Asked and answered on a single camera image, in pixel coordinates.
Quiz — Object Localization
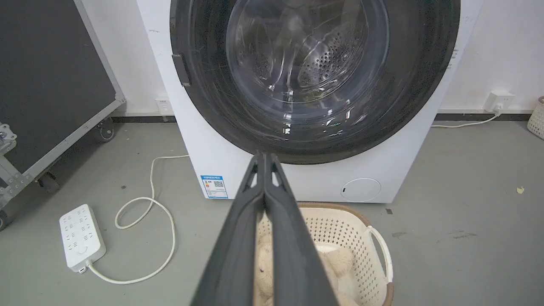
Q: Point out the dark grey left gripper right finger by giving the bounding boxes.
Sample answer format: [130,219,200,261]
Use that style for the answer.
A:
[264,153,339,306]

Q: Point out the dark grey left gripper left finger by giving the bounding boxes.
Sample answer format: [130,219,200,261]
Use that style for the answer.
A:
[191,152,266,306]

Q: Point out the white front-load washing machine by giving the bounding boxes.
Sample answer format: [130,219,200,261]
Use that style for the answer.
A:
[137,0,484,204]

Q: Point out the round dark washing machine door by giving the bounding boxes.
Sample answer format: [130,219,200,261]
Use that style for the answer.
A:
[170,0,461,165]

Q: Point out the cream plush toy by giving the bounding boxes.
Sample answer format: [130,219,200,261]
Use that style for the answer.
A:
[254,233,362,306]

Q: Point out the cream perforated laundry basket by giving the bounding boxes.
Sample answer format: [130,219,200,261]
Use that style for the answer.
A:
[253,202,394,306]

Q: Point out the blue energy label sticker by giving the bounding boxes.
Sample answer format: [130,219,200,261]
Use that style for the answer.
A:
[201,175,228,199]

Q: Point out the white power strip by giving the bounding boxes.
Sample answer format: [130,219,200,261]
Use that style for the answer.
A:
[59,204,107,274]

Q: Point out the black flight case on casters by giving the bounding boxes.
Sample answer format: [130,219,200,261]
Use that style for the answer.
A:
[0,0,126,231]

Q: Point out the white woven basket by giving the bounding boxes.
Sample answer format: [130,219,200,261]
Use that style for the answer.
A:
[527,96,544,140]

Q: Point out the white power strip cable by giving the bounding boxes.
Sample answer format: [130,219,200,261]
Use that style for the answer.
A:
[87,154,190,284]

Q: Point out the white wall socket with plug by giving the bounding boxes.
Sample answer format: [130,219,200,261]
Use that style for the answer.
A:
[484,90,515,113]

